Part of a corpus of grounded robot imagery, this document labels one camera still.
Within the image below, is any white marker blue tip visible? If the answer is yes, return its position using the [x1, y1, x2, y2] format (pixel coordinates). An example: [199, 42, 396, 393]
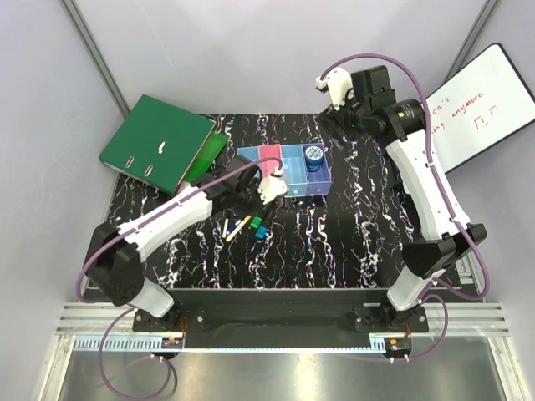
[226, 226, 242, 242]

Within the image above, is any blue cleaning gel jar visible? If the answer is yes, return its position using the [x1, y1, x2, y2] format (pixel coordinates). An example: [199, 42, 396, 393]
[303, 145, 324, 172]

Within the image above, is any green ring binder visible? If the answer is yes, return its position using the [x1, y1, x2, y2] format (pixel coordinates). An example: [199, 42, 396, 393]
[99, 94, 214, 195]

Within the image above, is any aluminium frame rail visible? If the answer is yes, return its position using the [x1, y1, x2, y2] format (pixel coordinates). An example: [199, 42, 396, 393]
[53, 266, 513, 364]

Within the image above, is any white whiteboard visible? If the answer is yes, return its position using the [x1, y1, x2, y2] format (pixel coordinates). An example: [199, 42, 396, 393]
[427, 43, 534, 172]

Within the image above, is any yellow-tipped white marker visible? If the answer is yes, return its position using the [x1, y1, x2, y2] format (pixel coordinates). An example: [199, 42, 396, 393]
[236, 215, 252, 229]

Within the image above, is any light blue bin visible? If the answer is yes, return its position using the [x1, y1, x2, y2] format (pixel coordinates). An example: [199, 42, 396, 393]
[237, 146, 260, 167]
[281, 145, 308, 197]

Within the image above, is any light blue middle bin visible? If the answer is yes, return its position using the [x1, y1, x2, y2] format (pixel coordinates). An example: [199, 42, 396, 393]
[281, 145, 308, 197]

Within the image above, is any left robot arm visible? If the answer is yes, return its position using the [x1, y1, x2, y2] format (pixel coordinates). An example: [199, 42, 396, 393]
[81, 155, 286, 331]

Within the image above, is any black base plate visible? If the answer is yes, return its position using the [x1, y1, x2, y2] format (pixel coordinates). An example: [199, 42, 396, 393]
[133, 289, 429, 352]

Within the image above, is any purple bin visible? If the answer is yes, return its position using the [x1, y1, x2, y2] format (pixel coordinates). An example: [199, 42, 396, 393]
[303, 143, 332, 196]

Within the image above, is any green transparent folder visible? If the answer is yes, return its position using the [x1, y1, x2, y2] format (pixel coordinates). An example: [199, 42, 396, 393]
[182, 132, 230, 184]

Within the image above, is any green eraser cap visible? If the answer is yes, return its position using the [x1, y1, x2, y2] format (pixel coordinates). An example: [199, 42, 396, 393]
[251, 216, 262, 229]

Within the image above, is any black marker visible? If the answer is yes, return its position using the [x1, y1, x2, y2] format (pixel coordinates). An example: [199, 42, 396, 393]
[261, 208, 276, 227]

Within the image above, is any purple cable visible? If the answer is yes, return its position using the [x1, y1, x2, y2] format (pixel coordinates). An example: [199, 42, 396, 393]
[317, 53, 492, 364]
[74, 157, 285, 396]

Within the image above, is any light blue left bin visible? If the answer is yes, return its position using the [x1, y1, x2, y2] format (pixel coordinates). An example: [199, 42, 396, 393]
[237, 146, 260, 167]

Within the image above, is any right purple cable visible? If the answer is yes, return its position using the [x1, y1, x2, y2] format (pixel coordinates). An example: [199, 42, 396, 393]
[317, 53, 492, 364]

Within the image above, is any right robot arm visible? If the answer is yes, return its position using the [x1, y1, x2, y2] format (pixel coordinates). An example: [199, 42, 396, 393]
[315, 65, 487, 332]

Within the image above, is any pink bin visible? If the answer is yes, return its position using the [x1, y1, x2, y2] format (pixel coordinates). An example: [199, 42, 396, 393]
[259, 144, 285, 176]

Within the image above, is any thin white pen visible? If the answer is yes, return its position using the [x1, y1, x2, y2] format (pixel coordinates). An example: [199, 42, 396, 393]
[222, 218, 229, 237]

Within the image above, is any blue eraser cap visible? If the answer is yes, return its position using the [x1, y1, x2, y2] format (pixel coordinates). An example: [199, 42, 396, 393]
[255, 226, 267, 239]

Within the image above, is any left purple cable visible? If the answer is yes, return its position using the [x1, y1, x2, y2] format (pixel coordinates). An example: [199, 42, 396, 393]
[74, 157, 285, 396]

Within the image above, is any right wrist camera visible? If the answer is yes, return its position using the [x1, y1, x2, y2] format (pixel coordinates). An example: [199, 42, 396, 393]
[315, 67, 354, 110]

